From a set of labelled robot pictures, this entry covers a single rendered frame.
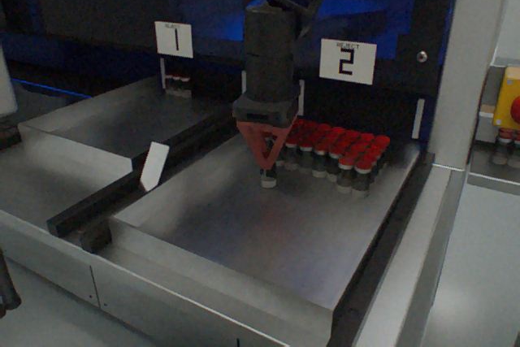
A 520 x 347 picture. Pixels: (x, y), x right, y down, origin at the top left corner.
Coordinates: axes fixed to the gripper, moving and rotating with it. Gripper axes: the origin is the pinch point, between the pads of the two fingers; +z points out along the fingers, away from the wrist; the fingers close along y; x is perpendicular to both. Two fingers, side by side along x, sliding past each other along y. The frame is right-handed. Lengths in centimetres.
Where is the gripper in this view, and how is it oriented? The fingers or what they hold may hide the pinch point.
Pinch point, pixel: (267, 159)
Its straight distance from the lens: 56.4
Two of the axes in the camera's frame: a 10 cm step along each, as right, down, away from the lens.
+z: -0.1, 8.9, 4.6
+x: -9.7, -1.3, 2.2
